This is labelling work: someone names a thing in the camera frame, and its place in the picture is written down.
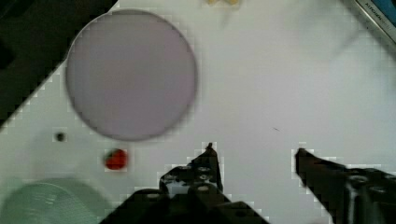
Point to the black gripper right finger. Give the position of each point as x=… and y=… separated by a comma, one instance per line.
x=349, y=195

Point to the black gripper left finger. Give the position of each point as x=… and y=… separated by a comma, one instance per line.
x=204, y=169

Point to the small red strawberry toy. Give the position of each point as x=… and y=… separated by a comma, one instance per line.
x=116, y=159

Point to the grey round plate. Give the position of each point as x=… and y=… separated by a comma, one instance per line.
x=131, y=75

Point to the green bowl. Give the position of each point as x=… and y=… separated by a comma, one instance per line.
x=54, y=201

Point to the plush peeled banana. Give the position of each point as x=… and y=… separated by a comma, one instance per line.
x=227, y=2

